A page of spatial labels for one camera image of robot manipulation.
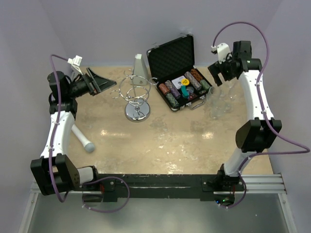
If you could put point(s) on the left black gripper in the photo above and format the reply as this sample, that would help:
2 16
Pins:
95 83

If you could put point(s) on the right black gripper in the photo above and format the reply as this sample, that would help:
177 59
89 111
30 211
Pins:
216 68

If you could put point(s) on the clear wine glass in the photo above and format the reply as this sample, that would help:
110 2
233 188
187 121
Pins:
233 90
228 107
217 110
213 95

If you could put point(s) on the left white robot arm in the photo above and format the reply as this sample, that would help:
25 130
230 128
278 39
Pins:
54 172

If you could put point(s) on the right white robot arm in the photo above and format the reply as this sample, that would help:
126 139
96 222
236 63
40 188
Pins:
258 132

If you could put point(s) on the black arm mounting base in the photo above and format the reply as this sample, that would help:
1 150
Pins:
162 186

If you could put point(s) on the chrome wine glass rack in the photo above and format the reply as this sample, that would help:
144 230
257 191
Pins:
137 108

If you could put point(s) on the yellow dealer button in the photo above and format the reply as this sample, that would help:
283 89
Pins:
185 82

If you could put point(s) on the white grey metronome box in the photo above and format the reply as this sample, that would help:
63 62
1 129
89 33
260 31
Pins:
140 71

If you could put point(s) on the teal chip stack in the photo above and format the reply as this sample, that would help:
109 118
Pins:
185 92

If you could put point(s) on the white playing card deck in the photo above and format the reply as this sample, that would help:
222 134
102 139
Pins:
177 82

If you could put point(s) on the black poker chip case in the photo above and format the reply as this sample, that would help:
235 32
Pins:
172 60

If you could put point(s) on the poker chip stacks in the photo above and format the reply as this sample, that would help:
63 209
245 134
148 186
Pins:
198 89

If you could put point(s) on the white grey microphone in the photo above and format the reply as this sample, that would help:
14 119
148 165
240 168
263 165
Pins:
87 145

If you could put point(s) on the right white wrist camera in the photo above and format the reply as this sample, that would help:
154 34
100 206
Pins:
223 52

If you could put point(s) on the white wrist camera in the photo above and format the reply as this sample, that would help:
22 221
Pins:
223 52
75 63

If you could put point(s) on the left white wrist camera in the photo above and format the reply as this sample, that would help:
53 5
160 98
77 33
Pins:
75 63

